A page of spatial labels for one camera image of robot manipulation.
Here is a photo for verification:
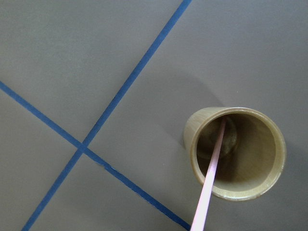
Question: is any tan brown cup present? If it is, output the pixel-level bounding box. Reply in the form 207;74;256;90
183;107;287;201

